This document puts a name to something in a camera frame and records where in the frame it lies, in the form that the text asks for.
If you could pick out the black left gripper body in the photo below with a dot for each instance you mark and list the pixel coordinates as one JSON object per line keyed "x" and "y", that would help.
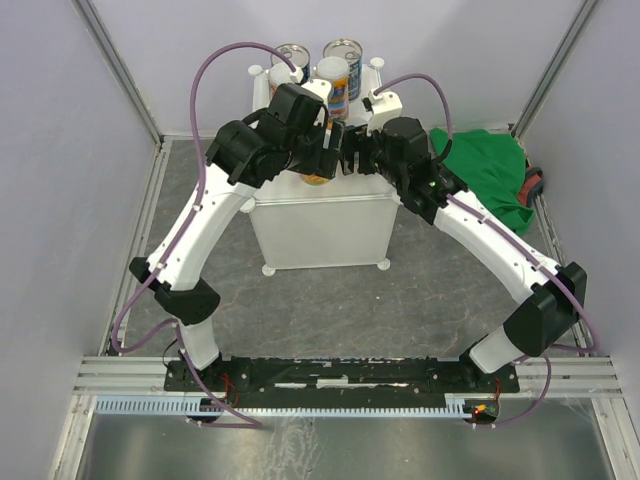
{"x": 309, "y": 155}

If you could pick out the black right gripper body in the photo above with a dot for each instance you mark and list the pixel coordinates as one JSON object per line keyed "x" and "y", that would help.
{"x": 371, "y": 152}

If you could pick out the tall orange can white lid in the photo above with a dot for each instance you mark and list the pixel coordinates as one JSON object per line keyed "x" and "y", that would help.
{"x": 336, "y": 70}

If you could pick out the tall blue can white lid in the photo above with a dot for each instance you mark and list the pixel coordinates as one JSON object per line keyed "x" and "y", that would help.
{"x": 278, "y": 75}

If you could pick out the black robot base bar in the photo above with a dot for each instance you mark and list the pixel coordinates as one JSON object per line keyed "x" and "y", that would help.
{"x": 276, "y": 383}

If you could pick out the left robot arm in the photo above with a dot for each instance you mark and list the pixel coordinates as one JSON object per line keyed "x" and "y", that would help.
{"x": 244, "y": 155}

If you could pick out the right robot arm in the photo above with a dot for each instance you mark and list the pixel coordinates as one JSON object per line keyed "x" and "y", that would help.
{"x": 550, "y": 296}

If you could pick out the white plastic cube cabinet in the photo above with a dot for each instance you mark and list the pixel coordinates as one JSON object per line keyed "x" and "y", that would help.
{"x": 345, "y": 222}

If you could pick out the green cloth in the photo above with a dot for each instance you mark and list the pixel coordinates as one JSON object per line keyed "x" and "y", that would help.
{"x": 493, "y": 166}

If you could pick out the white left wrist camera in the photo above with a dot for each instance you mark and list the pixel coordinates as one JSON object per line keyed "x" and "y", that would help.
{"x": 320, "y": 87}

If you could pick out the right aluminium corner post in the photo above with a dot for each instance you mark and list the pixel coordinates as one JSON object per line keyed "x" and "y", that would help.
{"x": 551, "y": 72}

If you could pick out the aluminium corner post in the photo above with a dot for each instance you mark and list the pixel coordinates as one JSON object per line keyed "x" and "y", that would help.
{"x": 551, "y": 72}
{"x": 97, "y": 29}

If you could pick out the left aluminium corner post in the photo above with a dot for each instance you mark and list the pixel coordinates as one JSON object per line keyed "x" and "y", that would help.
{"x": 97, "y": 29}

